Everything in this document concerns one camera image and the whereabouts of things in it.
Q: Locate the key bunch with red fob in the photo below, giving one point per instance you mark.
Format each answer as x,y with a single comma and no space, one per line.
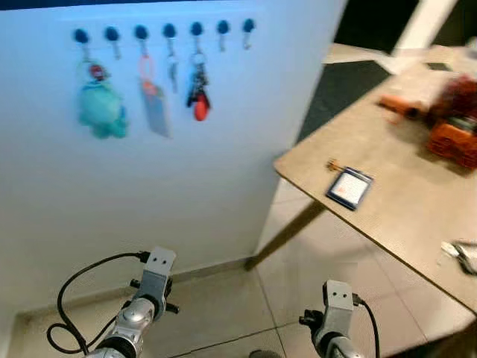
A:
200,108

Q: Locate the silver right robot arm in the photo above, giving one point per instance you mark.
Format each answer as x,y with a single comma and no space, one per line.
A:
335,344

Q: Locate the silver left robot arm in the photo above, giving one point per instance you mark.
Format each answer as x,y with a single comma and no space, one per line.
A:
130,324

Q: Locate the robot dark foot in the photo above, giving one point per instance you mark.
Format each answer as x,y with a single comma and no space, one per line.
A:
265,354

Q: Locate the dark framed badge holder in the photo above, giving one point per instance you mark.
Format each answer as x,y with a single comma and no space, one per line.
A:
349,188

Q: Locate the light wooden table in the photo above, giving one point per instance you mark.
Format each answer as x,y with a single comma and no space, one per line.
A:
395,186

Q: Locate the silver white small object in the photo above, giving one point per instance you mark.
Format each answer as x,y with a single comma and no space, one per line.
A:
463,256

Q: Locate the grey card with orange loop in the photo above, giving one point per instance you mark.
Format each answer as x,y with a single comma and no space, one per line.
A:
155,108

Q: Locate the orange plastic toy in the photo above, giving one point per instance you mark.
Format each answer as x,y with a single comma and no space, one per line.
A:
453,142

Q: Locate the dark floor rug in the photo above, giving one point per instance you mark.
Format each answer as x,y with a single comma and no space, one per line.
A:
343,93

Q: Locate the orange and black tool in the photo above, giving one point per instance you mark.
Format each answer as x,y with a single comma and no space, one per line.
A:
402,109

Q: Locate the small silver key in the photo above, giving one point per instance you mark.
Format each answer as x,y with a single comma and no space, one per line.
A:
221,43
247,41

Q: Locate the dark red fluffy item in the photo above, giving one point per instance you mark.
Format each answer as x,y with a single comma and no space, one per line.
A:
458,97

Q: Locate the small dark flat object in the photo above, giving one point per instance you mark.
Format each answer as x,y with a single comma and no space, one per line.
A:
439,66

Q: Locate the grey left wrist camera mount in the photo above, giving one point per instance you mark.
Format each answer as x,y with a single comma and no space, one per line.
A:
158,265

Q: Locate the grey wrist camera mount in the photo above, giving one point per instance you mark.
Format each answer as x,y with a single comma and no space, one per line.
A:
158,265
339,302

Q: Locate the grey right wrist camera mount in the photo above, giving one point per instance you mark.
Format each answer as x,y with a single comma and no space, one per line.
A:
339,302

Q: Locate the blue wall hook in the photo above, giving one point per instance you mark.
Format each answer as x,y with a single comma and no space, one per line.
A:
80,35
112,33
196,28
248,24
169,30
223,27
141,32

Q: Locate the white post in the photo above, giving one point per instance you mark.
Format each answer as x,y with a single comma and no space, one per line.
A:
425,24

